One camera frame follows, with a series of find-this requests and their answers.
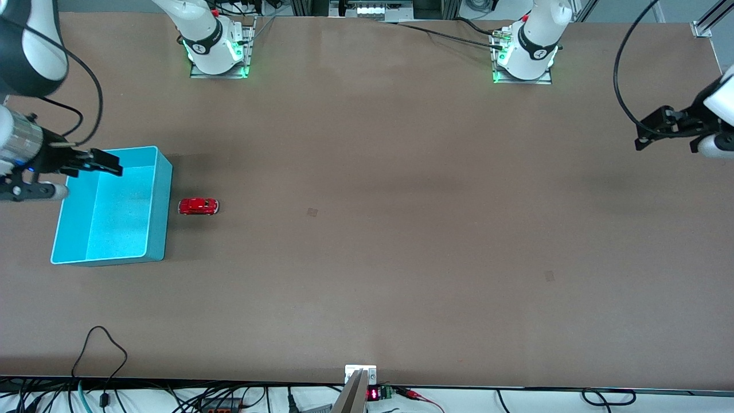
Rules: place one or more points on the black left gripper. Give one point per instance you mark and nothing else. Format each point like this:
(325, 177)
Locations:
(690, 121)

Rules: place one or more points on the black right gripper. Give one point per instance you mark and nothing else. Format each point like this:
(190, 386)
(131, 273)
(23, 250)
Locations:
(55, 156)

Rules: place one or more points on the red beetle toy car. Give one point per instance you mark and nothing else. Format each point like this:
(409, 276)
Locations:
(198, 206)

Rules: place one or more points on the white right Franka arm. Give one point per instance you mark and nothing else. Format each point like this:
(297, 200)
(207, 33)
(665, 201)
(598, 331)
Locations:
(200, 34)

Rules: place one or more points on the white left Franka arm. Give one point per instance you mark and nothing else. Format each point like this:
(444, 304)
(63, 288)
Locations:
(533, 49)

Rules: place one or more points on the blue plastic box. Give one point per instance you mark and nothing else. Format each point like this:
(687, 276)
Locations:
(122, 206)

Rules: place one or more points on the black orange power strip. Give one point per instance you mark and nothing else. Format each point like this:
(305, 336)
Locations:
(221, 406)

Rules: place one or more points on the red digit display module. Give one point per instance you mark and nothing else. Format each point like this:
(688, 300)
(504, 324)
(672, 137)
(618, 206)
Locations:
(374, 394)

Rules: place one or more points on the red clip lead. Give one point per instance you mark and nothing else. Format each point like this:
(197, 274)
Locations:
(414, 394)

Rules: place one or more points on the aluminium frame profile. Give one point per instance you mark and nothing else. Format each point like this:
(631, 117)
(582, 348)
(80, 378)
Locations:
(701, 28)

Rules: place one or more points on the white mount bracket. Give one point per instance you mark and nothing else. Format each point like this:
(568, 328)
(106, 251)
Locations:
(371, 374)

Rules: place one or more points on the grey camera mount bar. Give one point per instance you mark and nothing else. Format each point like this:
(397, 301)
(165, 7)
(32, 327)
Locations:
(351, 398)

